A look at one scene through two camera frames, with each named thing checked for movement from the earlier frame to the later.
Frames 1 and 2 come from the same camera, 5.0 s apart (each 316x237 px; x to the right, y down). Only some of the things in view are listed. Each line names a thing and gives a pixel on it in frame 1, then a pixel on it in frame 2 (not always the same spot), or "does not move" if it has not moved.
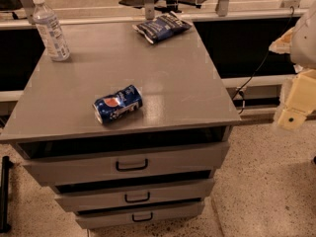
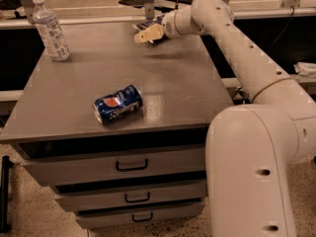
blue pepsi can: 110,107 does not move
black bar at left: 4,191 does not move
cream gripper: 304,44 to 169,25
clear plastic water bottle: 49,30 does not move
